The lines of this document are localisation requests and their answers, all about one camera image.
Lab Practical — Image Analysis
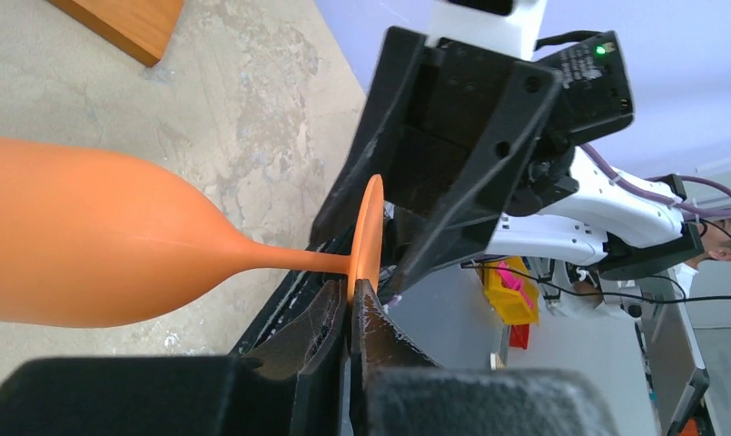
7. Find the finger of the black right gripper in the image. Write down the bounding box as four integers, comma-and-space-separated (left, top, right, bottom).
391, 63, 561, 294
309, 26, 427, 245

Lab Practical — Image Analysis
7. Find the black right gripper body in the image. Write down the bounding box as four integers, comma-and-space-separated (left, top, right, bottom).
380, 35, 565, 221

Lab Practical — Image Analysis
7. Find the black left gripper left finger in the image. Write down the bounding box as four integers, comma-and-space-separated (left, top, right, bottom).
0, 281, 347, 435

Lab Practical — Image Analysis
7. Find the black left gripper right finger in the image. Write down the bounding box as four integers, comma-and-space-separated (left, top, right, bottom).
350, 280, 618, 435

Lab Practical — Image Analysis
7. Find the gold wire wine glass rack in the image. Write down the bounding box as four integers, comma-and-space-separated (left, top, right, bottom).
49, 0, 184, 67

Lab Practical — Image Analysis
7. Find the orange wine glass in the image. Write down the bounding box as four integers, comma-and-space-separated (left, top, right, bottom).
0, 138, 384, 328

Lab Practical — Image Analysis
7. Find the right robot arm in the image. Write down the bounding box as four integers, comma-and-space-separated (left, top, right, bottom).
310, 26, 701, 293

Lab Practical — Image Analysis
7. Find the yellow storage bin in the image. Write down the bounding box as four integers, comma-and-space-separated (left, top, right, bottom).
480, 257, 540, 326

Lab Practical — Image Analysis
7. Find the person in background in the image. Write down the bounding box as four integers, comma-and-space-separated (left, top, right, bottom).
545, 213, 731, 320

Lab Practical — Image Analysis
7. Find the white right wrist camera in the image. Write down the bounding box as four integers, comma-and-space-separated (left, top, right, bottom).
425, 0, 547, 61

